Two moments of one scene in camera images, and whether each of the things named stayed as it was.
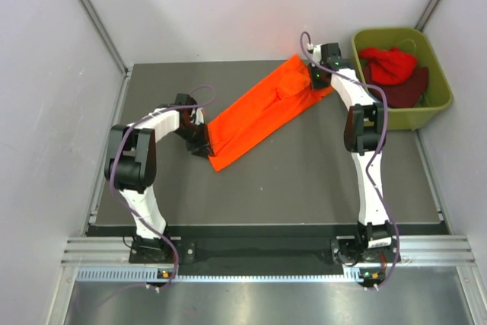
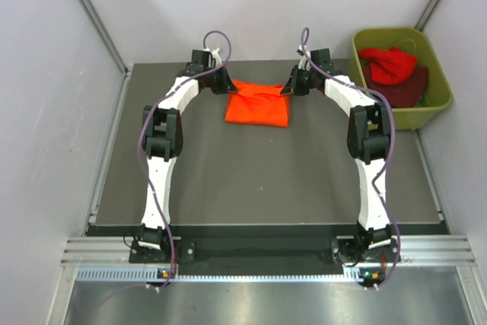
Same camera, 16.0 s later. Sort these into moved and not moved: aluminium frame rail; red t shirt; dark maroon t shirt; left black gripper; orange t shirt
Moved: orange t shirt; left black gripper
Not moved: aluminium frame rail; dark maroon t shirt; red t shirt
